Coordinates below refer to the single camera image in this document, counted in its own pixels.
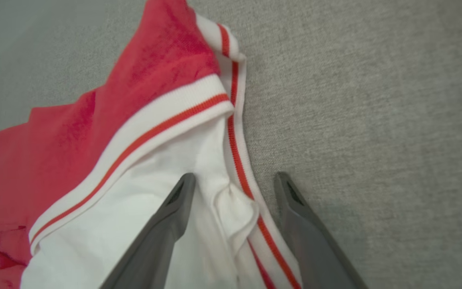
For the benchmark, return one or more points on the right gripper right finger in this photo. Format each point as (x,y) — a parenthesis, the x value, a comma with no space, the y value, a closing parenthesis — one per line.
(311,245)

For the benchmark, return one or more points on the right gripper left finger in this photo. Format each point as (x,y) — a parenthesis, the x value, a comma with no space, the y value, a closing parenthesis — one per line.
(159,241)

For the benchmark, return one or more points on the red and white jersey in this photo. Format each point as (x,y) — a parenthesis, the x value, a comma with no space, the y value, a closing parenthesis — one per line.
(54,140)

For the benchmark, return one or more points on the grey fabric sofa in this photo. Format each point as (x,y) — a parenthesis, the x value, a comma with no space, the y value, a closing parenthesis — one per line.
(375,120)

